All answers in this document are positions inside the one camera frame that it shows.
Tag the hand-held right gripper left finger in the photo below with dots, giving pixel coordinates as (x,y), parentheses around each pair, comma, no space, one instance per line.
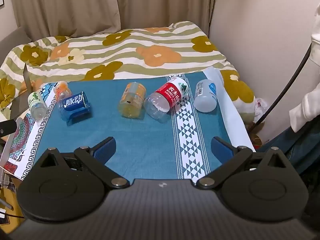
(106,148)

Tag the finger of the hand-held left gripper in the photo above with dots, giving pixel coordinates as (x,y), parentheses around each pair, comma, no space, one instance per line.
(7,128)

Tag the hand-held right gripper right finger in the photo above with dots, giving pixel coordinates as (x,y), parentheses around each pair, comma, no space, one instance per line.
(221,148)

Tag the teal patterned tablecloth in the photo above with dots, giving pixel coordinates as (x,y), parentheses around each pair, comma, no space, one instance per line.
(140,142)

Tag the green label clear bottle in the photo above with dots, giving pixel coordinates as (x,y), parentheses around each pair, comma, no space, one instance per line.
(37,105)

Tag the blue label bottle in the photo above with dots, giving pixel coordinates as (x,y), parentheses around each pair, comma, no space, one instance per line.
(75,106)

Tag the grey metal bar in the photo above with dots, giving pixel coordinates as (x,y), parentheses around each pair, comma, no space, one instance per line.
(27,78)

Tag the white translucent bottle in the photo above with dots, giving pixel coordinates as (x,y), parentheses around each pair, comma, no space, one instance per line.
(205,96)

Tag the yellow label bottle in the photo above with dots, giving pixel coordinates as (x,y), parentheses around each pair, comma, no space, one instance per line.
(132,100)

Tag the white plastic bag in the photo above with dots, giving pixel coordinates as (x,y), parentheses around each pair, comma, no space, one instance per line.
(260,106)

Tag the orange drink bottle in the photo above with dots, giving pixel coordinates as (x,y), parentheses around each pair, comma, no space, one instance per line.
(62,92)

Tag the red label clear bottle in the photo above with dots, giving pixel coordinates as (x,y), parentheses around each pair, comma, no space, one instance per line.
(166,97)

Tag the person's blue jeans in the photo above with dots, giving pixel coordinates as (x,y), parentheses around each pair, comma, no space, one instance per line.
(300,145)

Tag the grey headboard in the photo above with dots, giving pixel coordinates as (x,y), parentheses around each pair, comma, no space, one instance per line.
(15,38)

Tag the person's white sweater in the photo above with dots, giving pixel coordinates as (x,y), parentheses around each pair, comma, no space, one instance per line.
(308,105)

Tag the floral striped blanket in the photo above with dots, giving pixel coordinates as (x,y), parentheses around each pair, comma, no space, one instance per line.
(140,52)

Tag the beige curtain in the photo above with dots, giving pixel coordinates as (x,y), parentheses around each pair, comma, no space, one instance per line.
(75,2)

